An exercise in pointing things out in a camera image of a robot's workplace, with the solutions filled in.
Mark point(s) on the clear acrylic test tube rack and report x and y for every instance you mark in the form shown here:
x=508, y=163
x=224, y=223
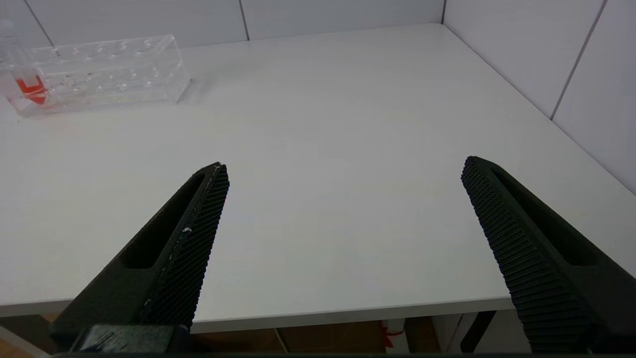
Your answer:
x=109, y=74

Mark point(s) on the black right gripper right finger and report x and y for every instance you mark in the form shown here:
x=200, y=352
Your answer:
x=546, y=268

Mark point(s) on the test tube with red pigment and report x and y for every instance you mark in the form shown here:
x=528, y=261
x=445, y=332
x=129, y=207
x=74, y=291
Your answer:
x=31, y=89

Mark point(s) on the white post with red tape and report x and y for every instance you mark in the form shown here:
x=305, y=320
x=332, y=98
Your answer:
x=395, y=335

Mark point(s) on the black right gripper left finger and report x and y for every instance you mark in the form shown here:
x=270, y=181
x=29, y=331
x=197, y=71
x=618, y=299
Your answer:
x=164, y=268

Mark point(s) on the black slanted frame bar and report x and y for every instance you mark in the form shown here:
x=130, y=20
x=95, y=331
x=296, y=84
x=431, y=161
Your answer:
x=474, y=330

